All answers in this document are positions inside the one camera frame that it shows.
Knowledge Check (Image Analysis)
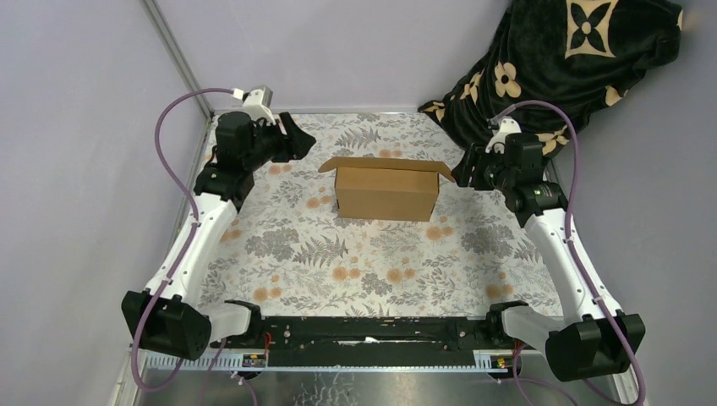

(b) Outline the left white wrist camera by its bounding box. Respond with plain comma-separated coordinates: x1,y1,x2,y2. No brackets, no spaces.
231,85,276,125

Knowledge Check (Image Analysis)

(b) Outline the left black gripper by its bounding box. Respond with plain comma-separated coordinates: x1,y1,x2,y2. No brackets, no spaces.
241,112,315,173

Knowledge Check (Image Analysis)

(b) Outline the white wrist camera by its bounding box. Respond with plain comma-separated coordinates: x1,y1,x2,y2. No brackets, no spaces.
231,85,276,125
484,116,522,154

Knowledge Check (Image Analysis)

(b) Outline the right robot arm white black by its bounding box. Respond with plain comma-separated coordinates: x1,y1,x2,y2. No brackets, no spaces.
452,133,645,381

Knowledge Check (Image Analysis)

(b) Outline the black floral blanket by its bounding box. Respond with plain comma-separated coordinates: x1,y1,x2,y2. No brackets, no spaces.
420,0,683,159

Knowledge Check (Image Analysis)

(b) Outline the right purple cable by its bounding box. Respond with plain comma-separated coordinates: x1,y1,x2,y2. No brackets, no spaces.
488,99,649,406

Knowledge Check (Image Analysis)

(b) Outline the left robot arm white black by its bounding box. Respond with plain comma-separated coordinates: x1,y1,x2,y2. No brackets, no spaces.
121,111,316,360

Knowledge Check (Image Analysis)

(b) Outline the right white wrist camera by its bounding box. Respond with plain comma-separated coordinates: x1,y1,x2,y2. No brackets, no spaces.
484,116,522,154

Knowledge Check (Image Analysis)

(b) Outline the brown cardboard box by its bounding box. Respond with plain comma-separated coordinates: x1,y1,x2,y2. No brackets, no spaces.
318,156,456,222

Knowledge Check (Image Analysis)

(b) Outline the aluminium frame rail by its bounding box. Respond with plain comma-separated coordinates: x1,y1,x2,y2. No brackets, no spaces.
129,315,632,371

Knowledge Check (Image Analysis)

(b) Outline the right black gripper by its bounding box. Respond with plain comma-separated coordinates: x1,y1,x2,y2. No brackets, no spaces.
449,142,514,194

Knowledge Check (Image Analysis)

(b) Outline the floral patterned table mat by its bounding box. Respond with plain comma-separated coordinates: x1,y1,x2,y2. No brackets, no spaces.
194,113,562,318

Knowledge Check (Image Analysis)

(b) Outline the purple cable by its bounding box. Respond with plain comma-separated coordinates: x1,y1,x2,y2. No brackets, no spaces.
488,99,649,406
129,87,248,406

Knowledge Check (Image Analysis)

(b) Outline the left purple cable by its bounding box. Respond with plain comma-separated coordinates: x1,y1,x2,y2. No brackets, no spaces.
129,87,248,406

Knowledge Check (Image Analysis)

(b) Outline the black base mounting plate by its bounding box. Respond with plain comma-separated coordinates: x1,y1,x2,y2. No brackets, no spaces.
197,300,518,370

